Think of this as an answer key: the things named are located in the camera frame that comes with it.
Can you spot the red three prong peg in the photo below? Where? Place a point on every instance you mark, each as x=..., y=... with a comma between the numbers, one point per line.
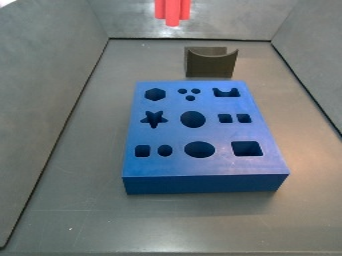
x=173, y=11

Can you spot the blue shape sorter block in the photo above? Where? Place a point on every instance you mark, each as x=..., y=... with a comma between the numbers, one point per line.
x=198, y=139

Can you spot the dark curved holder block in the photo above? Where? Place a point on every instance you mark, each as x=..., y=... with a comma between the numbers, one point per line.
x=209, y=62

